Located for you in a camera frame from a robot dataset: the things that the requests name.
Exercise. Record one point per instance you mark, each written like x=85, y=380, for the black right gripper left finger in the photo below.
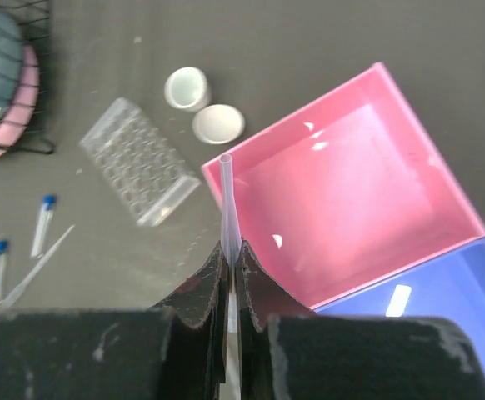
x=195, y=352

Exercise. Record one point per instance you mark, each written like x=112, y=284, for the black wire basket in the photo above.
x=35, y=20

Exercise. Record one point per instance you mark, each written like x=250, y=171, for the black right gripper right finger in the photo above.
x=261, y=304

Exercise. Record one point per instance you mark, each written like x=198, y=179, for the pink ceramic plate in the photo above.
x=16, y=118

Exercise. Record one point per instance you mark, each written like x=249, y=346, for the small white cup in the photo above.
x=187, y=89

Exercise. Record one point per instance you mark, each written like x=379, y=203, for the blue plastic box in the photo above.
x=450, y=286

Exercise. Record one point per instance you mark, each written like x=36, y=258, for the clear plastic pipette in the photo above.
x=231, y=243
x=21, y=288

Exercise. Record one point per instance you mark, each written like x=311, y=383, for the small white lid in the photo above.
x=218, y=124

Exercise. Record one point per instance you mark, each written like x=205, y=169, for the clear test tube rack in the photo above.
x=148, y=174

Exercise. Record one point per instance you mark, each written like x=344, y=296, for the pink plastic box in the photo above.
x=347, y=191

